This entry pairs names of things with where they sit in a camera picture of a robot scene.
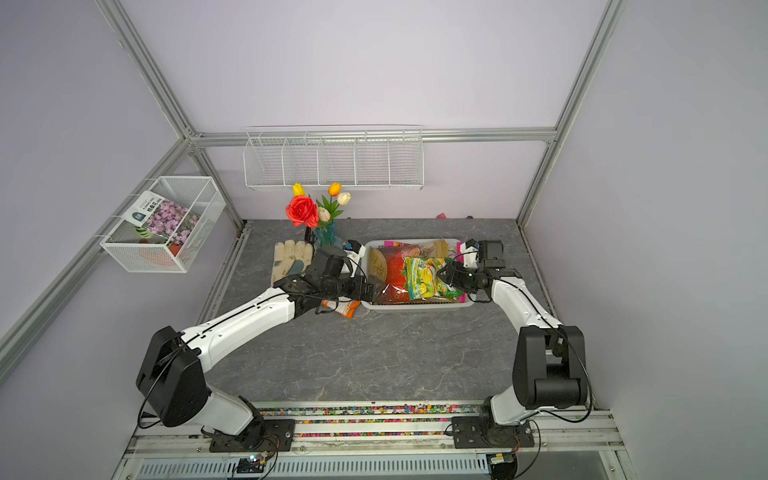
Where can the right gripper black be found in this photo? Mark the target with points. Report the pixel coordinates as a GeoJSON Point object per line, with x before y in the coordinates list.
{"type": "Point", "coordinates": [456, 267]}

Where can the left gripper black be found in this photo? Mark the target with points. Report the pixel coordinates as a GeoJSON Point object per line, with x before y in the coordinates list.
{"type": "Point", "coordinates": [358, 293]}

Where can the orange white snack packet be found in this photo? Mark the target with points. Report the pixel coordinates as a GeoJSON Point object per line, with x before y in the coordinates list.
{"type": "Point", "coordinates": [345, 308]}

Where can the white plastic basket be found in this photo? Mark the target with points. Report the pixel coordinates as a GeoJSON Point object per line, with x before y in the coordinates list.
{"type": "Point", "coordinates": [453, 243]}

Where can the green candy packet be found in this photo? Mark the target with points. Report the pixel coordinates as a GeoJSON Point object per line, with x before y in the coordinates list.
{"type": "Point", "coordinates": [422, 281]}

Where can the gold candy bag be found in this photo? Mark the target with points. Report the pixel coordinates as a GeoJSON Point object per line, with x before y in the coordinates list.
{"type": "Point", "coordinates": [386, 267]}

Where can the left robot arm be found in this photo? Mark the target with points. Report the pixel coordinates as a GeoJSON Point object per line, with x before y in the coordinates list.
{"type": "Point", "coordinates": [172, 378]}

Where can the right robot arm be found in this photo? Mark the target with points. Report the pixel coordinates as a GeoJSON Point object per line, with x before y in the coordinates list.
{"type": "Point", "coordinates": [549, 367]}

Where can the cream work glove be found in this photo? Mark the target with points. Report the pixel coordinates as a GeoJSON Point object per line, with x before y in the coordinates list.
{"type": "Point", "coordinates": [290, 258]}

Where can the glass vase with flowers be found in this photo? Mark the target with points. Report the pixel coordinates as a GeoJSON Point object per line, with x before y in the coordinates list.
{"type": "Point", "coordinates": [318, 215]}

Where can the purple flower seed packet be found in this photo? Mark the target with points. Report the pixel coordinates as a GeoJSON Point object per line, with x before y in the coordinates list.
{"type": "Point", "coordinates": [154, 217]}

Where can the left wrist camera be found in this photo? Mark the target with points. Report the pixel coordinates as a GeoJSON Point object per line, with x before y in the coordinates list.
{"type": "Point", "coordinates": [339, 261]}

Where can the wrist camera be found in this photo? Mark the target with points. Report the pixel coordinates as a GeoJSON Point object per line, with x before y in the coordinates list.
{"type": "Point", "coordinates": [339, 261]}
{"type": "Point", "coordinates": [481, 254]}

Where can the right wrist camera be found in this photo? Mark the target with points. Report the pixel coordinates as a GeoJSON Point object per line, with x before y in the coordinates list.
{"type": "Point", "coordinates": [481, 254]}

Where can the white wire wall shelf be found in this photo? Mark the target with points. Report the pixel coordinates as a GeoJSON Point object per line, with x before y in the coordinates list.
{"type": "Point", "coordinates": [362, 156]}

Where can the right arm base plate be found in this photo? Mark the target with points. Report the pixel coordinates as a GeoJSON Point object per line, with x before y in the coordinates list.
{"type": "Point", "coordinates": [475, 432]}

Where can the aluminium mounting rail frame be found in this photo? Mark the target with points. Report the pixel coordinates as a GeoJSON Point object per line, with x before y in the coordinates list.
{"type": "Point", "coordinates": [386, 440]}

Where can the white wire side basket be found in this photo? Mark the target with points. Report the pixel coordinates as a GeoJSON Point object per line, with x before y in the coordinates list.
{"type": "Point", "coordinates": [136, 255]}

